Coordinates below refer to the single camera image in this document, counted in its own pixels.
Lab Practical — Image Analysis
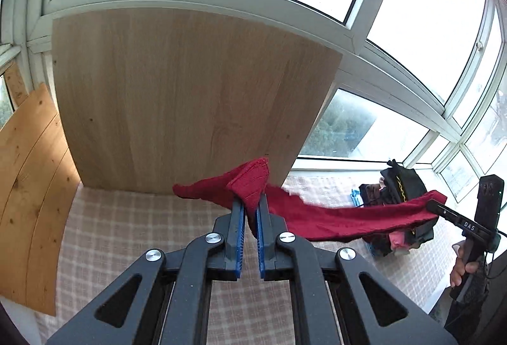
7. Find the dark red knit sweater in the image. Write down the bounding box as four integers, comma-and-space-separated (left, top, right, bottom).
173, 157, 447, 242

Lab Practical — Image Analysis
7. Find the pile of dark clothes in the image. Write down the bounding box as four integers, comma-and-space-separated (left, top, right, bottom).
350, 160, 437, 258

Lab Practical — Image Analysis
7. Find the pink plaid tablecloth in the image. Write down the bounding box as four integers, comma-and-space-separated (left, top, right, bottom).
36, 187, 457, 344

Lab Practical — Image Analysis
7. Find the person's right hand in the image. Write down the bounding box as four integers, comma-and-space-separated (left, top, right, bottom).
449, 240, 479, 288

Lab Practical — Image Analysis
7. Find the light oak wood panel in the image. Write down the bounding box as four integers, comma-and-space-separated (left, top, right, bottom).
52, 8, 342, 194

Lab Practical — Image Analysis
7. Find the knotty pine wood board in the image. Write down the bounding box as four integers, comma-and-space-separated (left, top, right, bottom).
1, 73, 80, 316

